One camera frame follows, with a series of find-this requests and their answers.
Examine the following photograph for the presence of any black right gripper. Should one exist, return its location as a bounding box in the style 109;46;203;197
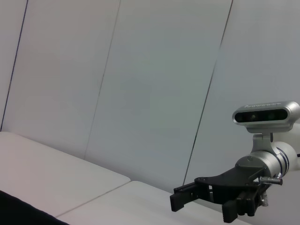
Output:
170;166;268;224

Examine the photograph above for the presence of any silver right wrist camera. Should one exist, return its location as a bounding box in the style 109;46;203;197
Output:
232;101;300;153

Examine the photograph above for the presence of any black t-shirt with FREE print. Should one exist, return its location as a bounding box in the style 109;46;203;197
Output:
0;190;70;225

